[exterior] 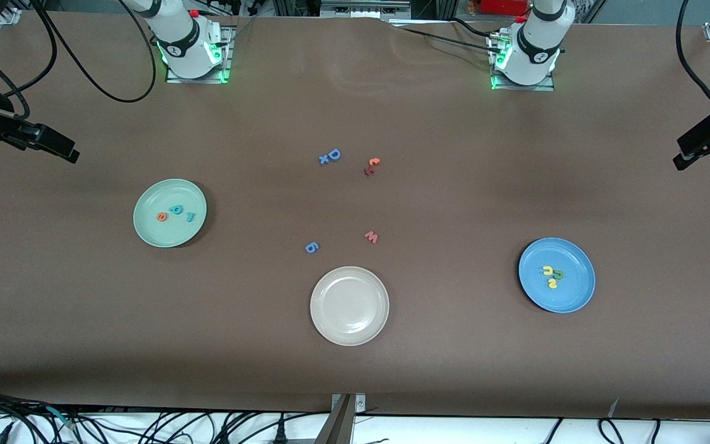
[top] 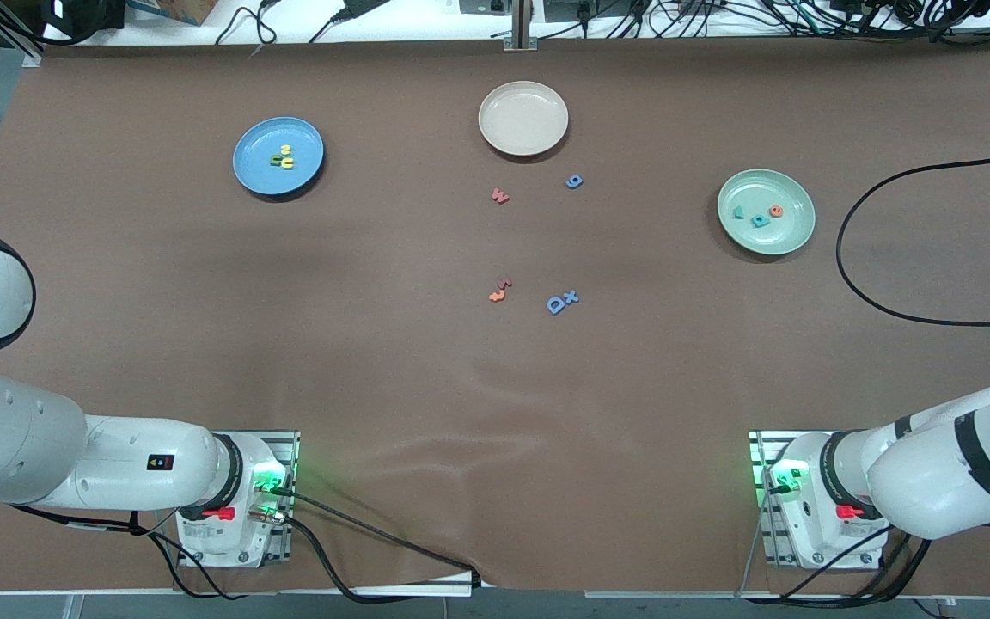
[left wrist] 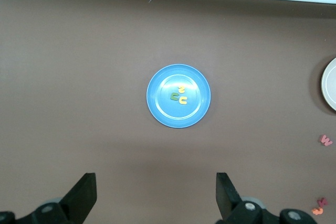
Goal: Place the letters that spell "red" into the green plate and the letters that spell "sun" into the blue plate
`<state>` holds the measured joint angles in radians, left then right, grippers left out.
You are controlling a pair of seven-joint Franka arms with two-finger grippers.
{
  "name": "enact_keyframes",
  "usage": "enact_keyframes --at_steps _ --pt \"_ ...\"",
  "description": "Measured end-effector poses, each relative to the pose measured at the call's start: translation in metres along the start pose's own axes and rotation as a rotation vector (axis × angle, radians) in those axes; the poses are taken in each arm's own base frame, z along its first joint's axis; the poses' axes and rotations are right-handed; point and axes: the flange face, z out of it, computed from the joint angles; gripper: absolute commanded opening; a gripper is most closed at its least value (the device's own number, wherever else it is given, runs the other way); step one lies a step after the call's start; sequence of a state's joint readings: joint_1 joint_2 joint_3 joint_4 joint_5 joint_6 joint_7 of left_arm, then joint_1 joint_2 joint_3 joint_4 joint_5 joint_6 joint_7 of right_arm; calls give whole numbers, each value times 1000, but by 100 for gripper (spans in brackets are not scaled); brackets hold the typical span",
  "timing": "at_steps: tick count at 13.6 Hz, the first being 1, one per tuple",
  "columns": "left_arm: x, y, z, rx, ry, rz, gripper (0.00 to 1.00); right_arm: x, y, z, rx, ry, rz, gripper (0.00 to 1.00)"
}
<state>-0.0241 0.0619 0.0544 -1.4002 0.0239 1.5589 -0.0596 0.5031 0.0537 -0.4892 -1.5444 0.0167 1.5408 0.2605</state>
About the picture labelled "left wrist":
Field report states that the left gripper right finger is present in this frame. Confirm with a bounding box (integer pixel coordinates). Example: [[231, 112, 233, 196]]
[[216, 172, 241, 221]]

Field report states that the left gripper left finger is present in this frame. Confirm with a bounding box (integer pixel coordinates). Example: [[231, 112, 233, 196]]
[[61, 173, 98, 223]]

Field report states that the blue plate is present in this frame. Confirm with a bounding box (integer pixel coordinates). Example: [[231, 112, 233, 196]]
[[146, 63, 212, 129]]

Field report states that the pink letter w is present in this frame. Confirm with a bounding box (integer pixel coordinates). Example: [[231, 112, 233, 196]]
[[319, 134, 333, 147]]

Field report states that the brown table mat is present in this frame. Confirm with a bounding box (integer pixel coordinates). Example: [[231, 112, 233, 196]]
[[0, 0, 336, 224]]

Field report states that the beige plate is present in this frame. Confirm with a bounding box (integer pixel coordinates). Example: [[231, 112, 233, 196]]
[[320, 57, 336, 111]]

